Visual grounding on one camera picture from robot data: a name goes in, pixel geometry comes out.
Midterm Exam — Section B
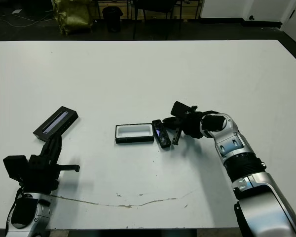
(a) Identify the black box base white insert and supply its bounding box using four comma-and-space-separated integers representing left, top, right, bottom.
114, 122, 155, 145

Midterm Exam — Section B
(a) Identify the black box lid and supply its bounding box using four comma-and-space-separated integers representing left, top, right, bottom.
33, 106, 79, 143

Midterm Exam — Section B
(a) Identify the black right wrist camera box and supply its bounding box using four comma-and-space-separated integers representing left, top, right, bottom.
170, 101, 192, 119

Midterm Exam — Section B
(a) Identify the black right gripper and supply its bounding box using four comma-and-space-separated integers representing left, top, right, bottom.
162, 105, 203, 146

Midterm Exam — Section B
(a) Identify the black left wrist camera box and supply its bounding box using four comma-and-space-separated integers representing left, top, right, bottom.
2, 155, 28, 184

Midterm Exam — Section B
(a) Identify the black slim camera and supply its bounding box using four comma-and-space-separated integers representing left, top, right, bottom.
151, 119, 171, 149

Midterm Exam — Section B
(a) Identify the black waste bin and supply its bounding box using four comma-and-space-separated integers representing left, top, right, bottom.
102, 6, 122, 33

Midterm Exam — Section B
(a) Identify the white floor cable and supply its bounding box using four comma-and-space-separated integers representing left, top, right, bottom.
0, 13, 55, 28

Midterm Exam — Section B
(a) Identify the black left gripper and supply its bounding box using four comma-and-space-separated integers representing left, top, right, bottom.
19, 135, 80, 195

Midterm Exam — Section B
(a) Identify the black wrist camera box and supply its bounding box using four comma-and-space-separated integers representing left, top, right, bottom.
170, 101, 192, 119
2, 155, 28, 184

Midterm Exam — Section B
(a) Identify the yellowish plastic sack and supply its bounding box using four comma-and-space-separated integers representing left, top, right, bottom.
53, 0, 94, 36

